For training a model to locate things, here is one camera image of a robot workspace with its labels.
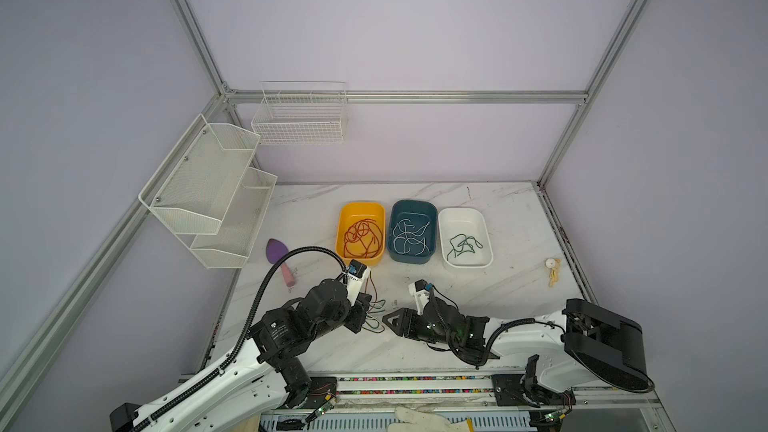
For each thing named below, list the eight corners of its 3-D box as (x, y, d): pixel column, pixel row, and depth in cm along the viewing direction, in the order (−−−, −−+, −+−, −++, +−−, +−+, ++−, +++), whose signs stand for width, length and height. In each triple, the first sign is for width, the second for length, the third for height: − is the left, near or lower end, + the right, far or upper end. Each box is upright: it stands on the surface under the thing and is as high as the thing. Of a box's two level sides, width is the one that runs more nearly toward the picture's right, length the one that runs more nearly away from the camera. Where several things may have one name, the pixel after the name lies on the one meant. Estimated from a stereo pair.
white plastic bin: (441, 274, 97) (444, 265, 92) (435, 216, 112) (437, 206, 108) (491, 274, 97) (496, 265, 92) (478, 217, 112) (481, 206, 108)
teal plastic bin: (388, 264, 100) (388, 254, 94) (388, 210, 115) (388, 199, 110) (439, 264, 100) (442, 254, 95) (433, 211, 115) (435, 199, 110)
